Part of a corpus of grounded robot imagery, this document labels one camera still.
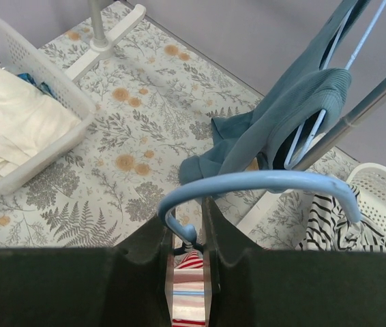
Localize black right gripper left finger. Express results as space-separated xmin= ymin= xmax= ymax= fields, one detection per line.
xmin=0 ymin=217 xmax=173 ymax=326

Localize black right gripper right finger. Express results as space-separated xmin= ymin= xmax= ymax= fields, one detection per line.
xmin=202 ymin=198 xmax=386 ymax=326

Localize red white striped tank top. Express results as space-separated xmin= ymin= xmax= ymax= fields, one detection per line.
xmin=172 ymin=251 xmax=205 ymax=326

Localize white basket with white cloths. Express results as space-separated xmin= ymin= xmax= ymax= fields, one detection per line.
xmin=0 ymin=19 xmax=95 ymax=195

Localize teal blue tank top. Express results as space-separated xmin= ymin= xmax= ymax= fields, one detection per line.
xmin=179 ymin=1 xmax=357 ymax=185

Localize black white striped garment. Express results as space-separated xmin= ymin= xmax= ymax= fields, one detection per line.
xmin=296 ymin=194 xmax=386 ymax=252

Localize floral patterned table mat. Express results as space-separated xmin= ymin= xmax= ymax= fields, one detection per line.
xmin=0 ymin=3 xmax=364 ymax=251

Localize white folded cloths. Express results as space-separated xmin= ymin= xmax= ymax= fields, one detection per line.
xmin=0 ymin=68 xmax=80 ymax=179

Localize white metal clothes rack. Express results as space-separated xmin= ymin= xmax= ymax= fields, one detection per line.
xmin=65 ymin=0 xmax=386 ymax=236

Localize blue wire hanger with teal top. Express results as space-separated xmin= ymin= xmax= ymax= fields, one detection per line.
xmin=273 ymin=1 xmax=386 ymax=170

